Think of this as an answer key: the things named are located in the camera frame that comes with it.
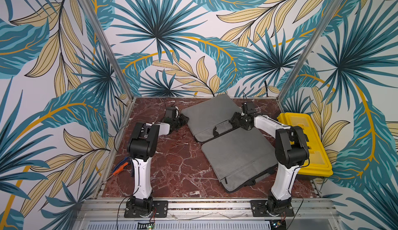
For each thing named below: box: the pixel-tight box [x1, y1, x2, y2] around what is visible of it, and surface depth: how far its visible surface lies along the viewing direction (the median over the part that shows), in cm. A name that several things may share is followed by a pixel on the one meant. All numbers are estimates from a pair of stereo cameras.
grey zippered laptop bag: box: [180, 94, 243, 143], surface depth 103 cm
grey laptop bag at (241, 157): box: [202, 127, 278, 194], surface depth 87 cm
